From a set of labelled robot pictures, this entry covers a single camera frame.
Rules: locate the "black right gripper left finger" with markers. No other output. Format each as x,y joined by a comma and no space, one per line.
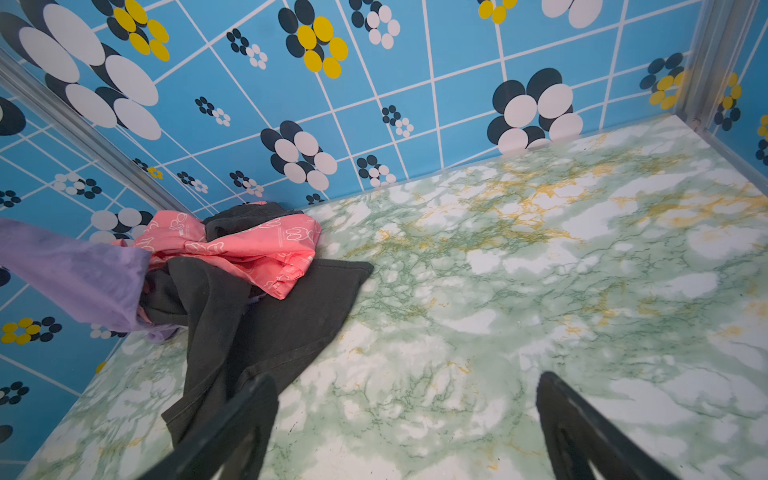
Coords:
233,444

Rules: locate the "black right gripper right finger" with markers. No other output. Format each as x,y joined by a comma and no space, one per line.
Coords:
582,443

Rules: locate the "purple cloth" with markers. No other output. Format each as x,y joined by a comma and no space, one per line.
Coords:
94,283

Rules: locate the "dark grey cloth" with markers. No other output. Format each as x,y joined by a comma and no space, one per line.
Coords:
236,331

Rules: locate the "pink patterned cloth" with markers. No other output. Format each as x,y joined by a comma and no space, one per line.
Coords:
272,255

